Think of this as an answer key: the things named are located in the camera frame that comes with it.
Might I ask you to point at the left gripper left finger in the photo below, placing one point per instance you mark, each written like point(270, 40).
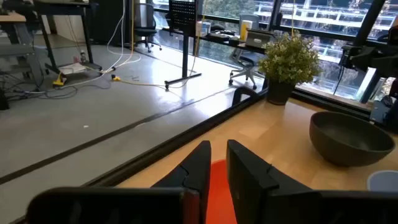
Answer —
point(192, 174)

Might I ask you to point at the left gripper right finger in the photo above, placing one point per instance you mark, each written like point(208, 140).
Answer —
point(248, 186)

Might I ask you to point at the orange-red bowl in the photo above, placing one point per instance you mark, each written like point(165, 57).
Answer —
point(219, 193)

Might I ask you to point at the black bowl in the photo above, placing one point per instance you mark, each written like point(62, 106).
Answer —
point(342, 149)

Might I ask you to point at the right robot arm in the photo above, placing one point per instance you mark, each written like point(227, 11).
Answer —
point(392, 115)

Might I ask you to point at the potted green plant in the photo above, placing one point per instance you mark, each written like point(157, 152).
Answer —
point(287, 62)

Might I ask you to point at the grey box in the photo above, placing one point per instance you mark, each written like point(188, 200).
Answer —
point(258, 39)

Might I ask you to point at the grey office chair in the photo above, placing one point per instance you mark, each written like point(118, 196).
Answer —
point(247, 59)

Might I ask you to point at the light blue bowl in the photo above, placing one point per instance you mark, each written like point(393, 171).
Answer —
point(384, 182)

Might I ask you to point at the yellow cup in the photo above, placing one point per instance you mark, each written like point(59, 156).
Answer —
point(245, 30)

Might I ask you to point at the black window desk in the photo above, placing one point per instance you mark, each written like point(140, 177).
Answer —
point(217, 38)

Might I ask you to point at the black office chair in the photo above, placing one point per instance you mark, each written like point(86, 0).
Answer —
point(145, 25)

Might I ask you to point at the black pegboard stand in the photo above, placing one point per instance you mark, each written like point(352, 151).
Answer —
point(183, 15)

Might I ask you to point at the white flat box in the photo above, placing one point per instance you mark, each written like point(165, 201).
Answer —
point(72, 68)

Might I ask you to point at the yellow plug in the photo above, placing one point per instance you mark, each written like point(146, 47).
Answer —
point(59, 81)

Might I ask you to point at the black metal desk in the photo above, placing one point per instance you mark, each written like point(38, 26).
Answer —
point(62, 7)

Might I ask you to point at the wooden desk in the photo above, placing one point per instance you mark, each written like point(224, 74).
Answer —
point(12, 18)

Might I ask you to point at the black table edge rail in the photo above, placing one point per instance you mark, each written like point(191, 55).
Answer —
point(174, 144)

